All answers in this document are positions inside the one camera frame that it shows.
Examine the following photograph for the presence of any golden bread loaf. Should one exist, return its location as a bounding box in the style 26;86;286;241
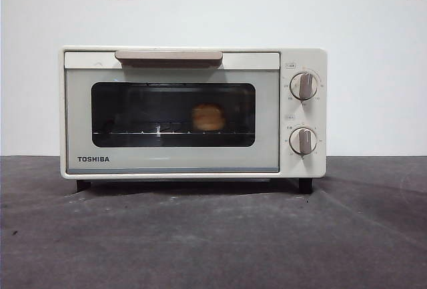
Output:
191;102;225;132

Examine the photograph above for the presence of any oven door with beige handle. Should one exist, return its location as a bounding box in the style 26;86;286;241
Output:
63;49;281;174

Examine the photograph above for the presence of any beige oven timer knob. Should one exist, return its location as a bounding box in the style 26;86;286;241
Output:
288;127;318;155

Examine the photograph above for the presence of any beige oven temperature knob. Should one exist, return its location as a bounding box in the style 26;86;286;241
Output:
289;72;318;101

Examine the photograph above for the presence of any white Toshiba toaster oven housing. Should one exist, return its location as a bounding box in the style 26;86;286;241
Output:
59;45;328;194

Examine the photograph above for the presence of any metal wire oven rack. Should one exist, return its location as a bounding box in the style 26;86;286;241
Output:
93;121;250;135

